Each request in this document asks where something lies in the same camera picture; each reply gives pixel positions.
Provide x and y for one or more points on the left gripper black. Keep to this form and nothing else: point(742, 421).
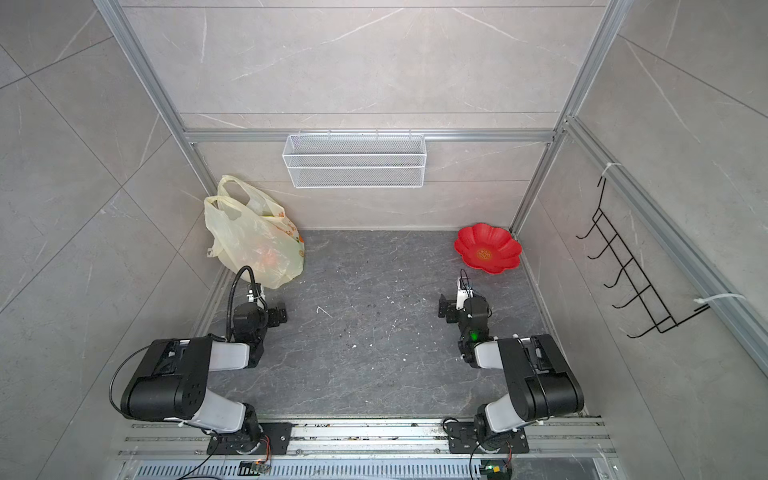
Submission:
point(274, 315)

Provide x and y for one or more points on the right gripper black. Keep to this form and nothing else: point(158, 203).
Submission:
point(451, 309)

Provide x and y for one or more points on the red flower shaped plate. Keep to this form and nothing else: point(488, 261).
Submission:
point(488, 248)

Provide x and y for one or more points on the yellow plastic bag fruit print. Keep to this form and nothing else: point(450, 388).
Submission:
point(250, 228)

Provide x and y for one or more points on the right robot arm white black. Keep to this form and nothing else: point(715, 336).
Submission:
point(540, 383)

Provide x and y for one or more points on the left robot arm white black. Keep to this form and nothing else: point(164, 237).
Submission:
point(170, 383)

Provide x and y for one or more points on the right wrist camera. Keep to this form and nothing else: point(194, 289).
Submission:
point(464, 292)

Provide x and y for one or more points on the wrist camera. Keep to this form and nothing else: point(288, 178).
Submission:
point(464, 292)
point(255, 295)

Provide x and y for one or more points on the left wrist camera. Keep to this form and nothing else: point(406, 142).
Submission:
point(255, 295)

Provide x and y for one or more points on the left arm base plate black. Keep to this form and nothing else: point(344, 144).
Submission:
point(268, 437)

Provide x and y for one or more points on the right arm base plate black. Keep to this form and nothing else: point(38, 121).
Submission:
point(466, 438)

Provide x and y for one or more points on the aluminium mounting rail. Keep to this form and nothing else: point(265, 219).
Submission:
point(368, 448)

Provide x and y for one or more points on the white wire mesh basket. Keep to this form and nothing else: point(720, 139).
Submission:
point(335, 160)

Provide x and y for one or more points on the black wire hook rack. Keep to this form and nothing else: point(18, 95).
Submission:
point(631, 272)

